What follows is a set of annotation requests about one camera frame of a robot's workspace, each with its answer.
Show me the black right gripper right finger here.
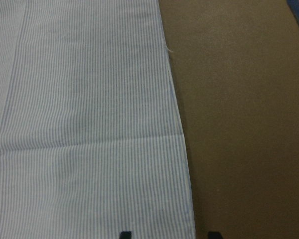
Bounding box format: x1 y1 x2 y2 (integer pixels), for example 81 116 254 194
207 231 223 239

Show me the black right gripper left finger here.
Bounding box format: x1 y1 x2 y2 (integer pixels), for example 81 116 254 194
119 231 132 239

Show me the blue white striped shirt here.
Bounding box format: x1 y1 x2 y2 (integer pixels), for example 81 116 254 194
0 0 196 239

